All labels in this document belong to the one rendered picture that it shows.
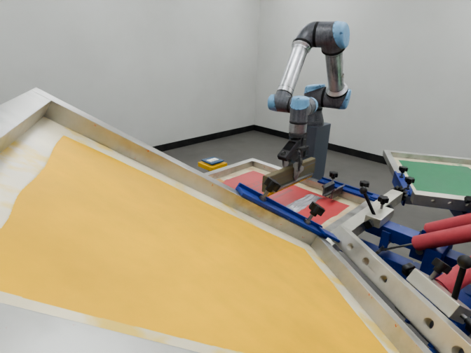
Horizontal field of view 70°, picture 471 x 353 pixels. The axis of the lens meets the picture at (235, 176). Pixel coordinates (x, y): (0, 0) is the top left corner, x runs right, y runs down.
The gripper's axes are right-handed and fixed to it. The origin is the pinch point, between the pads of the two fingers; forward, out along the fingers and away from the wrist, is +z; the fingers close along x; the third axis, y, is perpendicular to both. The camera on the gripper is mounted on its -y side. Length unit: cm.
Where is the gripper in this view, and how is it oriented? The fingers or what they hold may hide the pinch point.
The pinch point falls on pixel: (290, 176)
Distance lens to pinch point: 153.6
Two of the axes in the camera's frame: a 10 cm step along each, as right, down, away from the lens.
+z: -0.2, 9.2, 3.8
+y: 7.1, -2.5, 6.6
